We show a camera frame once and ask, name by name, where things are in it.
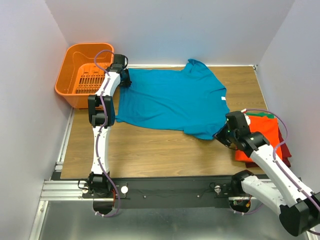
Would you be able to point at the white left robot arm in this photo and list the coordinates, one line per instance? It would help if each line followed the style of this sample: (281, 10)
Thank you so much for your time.
(102, 116)

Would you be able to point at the blue t-shirt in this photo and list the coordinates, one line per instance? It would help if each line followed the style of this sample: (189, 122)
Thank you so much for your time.
(191, 100)

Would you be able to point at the dark red folded t-shirt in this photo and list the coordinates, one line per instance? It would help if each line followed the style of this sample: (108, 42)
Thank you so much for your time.
(274, 137)

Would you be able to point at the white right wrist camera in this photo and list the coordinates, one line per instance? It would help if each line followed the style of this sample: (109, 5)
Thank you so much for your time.
(247, 118)

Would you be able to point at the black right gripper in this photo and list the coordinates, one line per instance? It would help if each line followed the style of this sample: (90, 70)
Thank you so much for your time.
(219, 136)

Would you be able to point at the black mounting base plate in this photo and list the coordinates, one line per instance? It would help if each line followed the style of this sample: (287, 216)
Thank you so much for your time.
(162, 192)

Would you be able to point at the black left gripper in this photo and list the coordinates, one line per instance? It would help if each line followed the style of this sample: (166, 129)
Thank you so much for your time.
(127, 82)

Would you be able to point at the orange plastic basket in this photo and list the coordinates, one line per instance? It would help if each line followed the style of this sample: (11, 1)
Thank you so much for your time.
(79, 76)

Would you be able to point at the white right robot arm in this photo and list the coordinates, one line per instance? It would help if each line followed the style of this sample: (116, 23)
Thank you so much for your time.
(296, 205)

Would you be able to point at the green folded t-shirt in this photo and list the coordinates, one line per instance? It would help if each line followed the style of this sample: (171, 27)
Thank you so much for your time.
(261, 114)

